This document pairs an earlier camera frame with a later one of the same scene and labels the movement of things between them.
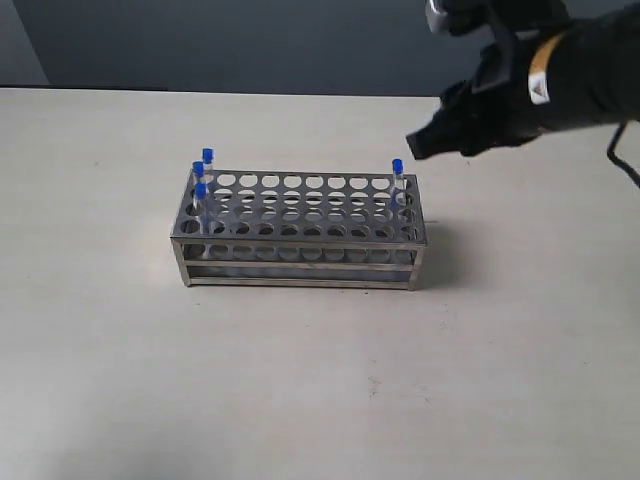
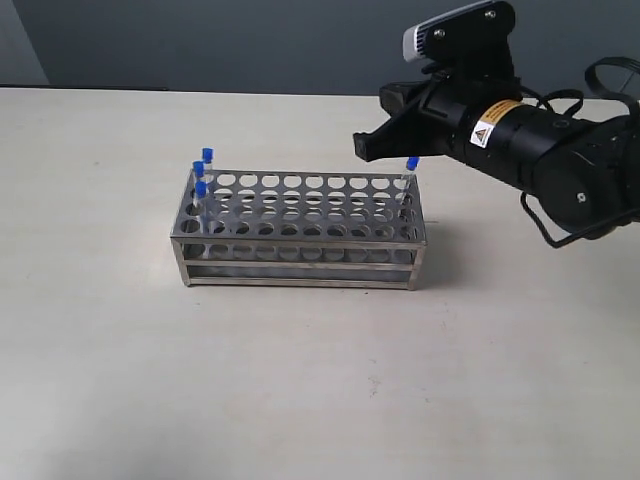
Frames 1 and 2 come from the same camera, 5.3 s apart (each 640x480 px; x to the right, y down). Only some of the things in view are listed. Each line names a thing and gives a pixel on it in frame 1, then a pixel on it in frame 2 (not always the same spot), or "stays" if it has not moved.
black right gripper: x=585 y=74 -> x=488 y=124
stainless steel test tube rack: x=306 y=230 stays
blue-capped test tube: x=198 y=169 stays
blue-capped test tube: x=203 y=208 stays
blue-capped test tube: x=399 y=186 -> x=412 y=163
